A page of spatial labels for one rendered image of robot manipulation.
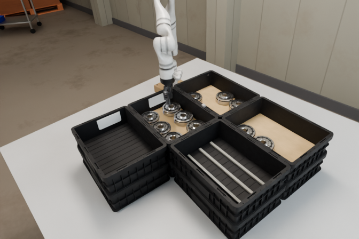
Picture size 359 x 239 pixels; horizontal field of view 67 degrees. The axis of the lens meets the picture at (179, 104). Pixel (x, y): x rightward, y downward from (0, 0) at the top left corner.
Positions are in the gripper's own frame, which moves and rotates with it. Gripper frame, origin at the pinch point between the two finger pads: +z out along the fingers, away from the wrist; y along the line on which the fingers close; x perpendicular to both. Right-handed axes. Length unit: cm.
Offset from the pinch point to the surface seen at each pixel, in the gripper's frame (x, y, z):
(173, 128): 4.2, 12.2, 10.1
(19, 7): -436, -436, 77
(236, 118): 35.5, 7.3, 4.4
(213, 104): 22.9, -11.4, 10.4
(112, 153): -21.4, 33.3, 10.1
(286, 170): 54, 44, 0
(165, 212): 7, 52, 23
